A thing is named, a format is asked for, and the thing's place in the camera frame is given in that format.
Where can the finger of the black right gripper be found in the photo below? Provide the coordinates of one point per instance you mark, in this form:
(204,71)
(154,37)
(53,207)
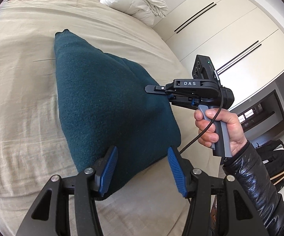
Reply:
(155,89)

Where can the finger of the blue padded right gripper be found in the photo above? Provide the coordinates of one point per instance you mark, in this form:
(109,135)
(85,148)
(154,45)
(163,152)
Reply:
(181,169)

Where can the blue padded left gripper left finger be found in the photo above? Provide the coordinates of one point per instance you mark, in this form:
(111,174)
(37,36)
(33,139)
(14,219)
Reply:
(104,170)

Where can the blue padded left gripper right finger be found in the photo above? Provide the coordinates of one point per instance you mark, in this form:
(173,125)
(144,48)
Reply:
(182,101)

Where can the dark teal knit sweater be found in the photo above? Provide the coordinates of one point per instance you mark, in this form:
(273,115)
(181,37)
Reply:
(102,103)

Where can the black jacket right forearm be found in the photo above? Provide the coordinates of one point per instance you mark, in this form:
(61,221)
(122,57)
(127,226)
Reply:
(247,167)

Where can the dark shelf unit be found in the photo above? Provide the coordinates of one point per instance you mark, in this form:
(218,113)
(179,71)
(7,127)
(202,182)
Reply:
(262,116)

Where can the beige bed sheet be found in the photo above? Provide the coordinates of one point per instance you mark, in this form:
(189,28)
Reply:
(32,144)

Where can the black bag on floor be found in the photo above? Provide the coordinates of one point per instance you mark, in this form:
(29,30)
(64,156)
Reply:
(272,156)

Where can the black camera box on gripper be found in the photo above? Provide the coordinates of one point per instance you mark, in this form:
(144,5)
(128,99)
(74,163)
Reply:
(203,69)

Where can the white wardrobe with black handles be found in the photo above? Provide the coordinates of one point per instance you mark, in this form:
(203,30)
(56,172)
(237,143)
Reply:
(245,46)

